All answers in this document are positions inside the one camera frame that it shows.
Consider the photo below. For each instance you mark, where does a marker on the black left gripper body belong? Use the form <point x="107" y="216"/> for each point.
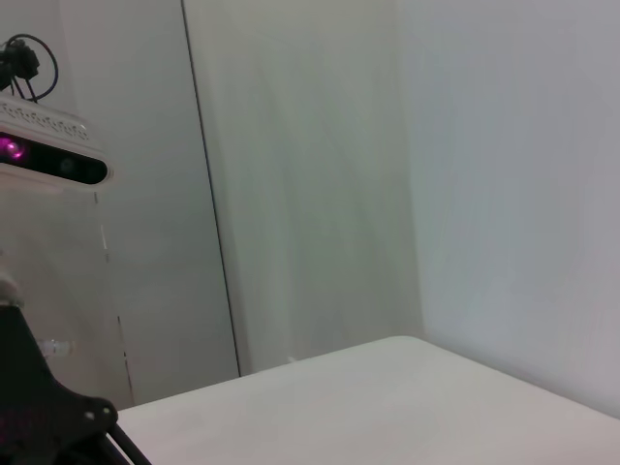
<point x="34" y="402"/>

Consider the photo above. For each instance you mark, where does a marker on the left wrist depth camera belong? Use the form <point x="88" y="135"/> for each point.
<point x="63" y="164"/>

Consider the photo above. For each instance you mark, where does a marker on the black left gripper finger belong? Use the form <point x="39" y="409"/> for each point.
<point x="128" y="450"/>

